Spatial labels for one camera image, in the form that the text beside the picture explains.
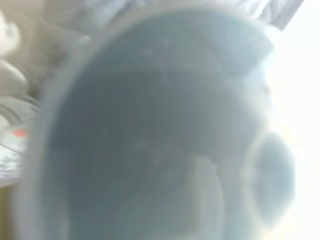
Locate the translucent plastic cup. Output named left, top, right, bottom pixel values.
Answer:
left=22, top=7, right=301, bottom=240

